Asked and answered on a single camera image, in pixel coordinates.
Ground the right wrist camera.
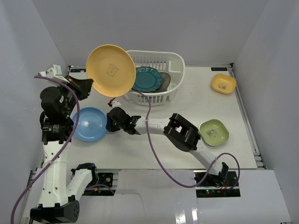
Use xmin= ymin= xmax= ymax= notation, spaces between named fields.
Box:
xmin=108 ymin=98 xmax=121 ymax=107

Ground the yellow square dish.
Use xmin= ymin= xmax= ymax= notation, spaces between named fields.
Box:
xmin=211 ymin=73 xmax=236 ymax=95

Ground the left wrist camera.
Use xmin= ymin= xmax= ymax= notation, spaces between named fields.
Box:
xmin=46 ymin=64 xmax=62 ymax=78

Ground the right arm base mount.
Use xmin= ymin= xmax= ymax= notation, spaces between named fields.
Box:
xmin=196 ymin=171 xmax=241 ymax=198

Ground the white plastic dish basket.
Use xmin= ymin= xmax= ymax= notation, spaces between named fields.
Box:
xmin=127 ymin=50 xmax=185 ymax=106

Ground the green square dish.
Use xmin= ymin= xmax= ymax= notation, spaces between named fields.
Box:
xmin=199 ymin=119 xmax=229 ymax=147

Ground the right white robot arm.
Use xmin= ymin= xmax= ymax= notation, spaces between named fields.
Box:
xmin=106 ymin=107 xmax=228 ymax=186

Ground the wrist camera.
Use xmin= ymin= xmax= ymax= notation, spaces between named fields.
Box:
xmin=108 ymin=98 xmax=121 ymax=107
xmin=46 ymin=64 xmax=62 ymax=78

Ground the round light blue plate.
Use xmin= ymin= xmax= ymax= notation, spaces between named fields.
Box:
xmin=74 ymin=107 xmax=107 ymax=142

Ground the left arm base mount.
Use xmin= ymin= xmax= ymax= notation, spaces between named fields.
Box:
xmin=83 ymin=172 xmax=116 ymax=196

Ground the teal scalloped plate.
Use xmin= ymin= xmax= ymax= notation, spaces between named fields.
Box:
xmin=132 ymin=66 xmax=163 ymax=92

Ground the grey deer pattern plate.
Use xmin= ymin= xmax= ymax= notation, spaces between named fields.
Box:
xmin=159 ymin=72 xmax=171 ymax=92

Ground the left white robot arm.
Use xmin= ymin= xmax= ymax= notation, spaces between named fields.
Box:
xmin=30 ymin=74 xmax=99 ymax=224

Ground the round yellow plate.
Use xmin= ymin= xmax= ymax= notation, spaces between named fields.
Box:
xmin=86 ymin=44 xmax=136 ymax=98

